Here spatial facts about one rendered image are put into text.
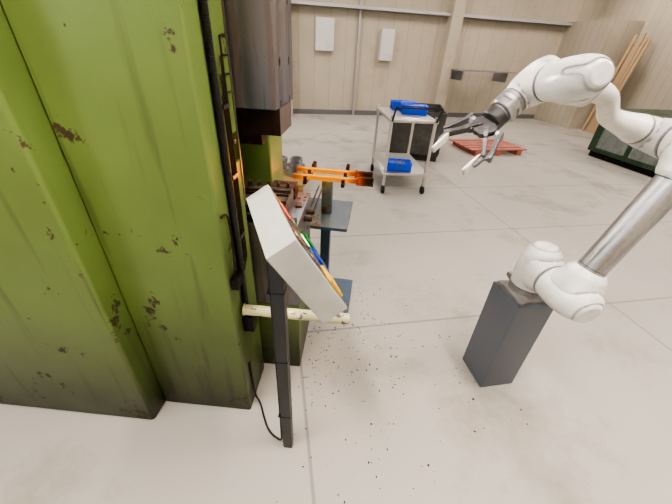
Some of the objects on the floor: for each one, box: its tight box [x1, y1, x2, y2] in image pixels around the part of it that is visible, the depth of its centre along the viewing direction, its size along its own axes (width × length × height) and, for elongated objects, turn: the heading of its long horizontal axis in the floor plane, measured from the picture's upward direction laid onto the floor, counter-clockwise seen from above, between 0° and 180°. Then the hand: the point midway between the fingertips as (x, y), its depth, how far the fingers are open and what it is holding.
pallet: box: [449, 139, 527, 156], centre depth 627 cm, size 122×87×11 cm
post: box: [268, 262, 294, 448], centre depth 117 cm, size 4×4×108 cm
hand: (449, 158), depth 102 cm, fingers open, 13 cm apart
